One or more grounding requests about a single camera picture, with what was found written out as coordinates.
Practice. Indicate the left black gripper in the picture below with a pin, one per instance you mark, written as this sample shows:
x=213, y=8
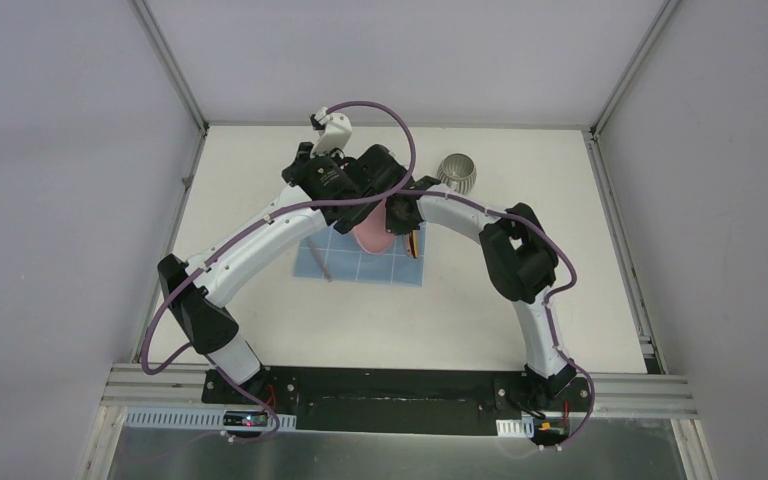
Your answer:
x=355, y=216

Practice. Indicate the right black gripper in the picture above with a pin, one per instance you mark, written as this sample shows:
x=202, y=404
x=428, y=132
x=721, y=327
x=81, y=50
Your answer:
x=395, y=227

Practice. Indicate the gold table knife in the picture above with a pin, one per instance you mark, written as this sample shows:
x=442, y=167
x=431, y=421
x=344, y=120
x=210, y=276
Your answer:
x=412, y=244

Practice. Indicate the pink plate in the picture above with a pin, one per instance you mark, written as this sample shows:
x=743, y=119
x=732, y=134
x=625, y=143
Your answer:
x=371, y=234

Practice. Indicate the grey ribbed mug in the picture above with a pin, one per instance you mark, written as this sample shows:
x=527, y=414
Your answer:
x=459, y=172

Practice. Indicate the pink handled fork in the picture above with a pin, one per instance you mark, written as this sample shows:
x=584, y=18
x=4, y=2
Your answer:
x=319, y=259

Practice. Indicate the blue checked cloth napkin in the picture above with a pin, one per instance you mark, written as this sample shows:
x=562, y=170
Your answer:
x=347, y=262

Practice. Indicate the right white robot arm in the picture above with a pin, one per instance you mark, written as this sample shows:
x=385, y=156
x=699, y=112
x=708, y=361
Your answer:
x=520, y=261

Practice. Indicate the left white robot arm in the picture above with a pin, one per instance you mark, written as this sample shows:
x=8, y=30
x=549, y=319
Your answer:
x=197, y=290

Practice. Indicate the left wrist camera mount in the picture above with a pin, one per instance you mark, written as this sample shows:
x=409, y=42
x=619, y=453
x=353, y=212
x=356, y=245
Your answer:
x=334, y=132

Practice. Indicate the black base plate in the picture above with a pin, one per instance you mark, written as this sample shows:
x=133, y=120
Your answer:
x=389, y=401

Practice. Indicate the aluminium frame rail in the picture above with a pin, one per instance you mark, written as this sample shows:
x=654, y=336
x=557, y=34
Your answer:
x=173, y=399

